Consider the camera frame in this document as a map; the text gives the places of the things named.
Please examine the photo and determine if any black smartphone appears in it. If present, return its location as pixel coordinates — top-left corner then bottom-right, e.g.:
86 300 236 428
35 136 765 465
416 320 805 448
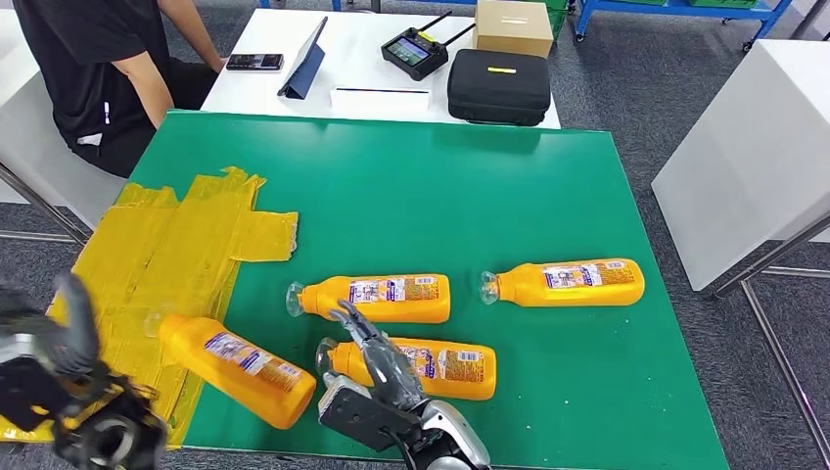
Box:
225 53 286 71

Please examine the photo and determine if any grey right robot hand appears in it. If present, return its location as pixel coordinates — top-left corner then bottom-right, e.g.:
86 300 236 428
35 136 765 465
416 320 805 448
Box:
320 299 433 416

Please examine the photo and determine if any white flat box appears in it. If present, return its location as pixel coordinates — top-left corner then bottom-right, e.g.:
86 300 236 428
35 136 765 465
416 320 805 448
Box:
329 85 433 120

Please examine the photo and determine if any blue metal rack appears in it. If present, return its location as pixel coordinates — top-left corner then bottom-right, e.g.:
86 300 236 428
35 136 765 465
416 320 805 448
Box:
574 0 798 45
258 0 482 15

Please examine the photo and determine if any green crate stack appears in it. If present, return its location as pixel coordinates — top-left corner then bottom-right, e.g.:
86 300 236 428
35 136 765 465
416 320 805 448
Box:
518 0 572 40

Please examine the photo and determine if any person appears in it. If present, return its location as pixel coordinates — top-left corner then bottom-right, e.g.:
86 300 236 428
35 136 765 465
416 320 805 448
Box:
11 0 227 179

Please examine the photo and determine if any black remote controller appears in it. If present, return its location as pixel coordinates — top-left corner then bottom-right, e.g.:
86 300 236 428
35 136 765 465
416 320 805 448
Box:
380 9 478 82

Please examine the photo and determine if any green table mat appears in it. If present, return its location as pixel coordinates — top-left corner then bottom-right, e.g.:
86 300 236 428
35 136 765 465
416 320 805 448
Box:
126 109 733 470

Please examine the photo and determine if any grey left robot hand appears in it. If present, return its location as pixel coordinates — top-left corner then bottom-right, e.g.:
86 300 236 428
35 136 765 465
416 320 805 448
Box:
0 272 102 391

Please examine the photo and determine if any black carry case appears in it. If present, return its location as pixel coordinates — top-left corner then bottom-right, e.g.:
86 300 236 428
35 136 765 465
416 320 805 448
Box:
446 48 553 128

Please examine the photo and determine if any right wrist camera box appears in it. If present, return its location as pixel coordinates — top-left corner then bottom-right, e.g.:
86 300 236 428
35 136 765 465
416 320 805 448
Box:
316 374 430 453

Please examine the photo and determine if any white desk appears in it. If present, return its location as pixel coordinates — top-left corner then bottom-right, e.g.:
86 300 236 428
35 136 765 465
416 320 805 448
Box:
201 7 563 131

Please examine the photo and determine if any cardboard box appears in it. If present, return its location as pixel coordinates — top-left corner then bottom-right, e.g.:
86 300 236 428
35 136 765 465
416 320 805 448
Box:
472 0 556 60

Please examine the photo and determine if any orange bottle clear cap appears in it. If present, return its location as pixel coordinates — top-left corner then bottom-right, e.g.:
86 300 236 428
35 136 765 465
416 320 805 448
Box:
314 336 498 402
285 273 452 326
478 258 647 308
143 309 318 432

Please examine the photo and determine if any yellow plastic sheet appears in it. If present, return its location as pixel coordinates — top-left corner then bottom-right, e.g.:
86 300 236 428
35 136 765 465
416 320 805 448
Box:
0 165 300 448

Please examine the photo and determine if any tablet with blue cover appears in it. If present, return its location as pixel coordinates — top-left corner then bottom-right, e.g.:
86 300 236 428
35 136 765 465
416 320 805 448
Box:
277 16 330 101

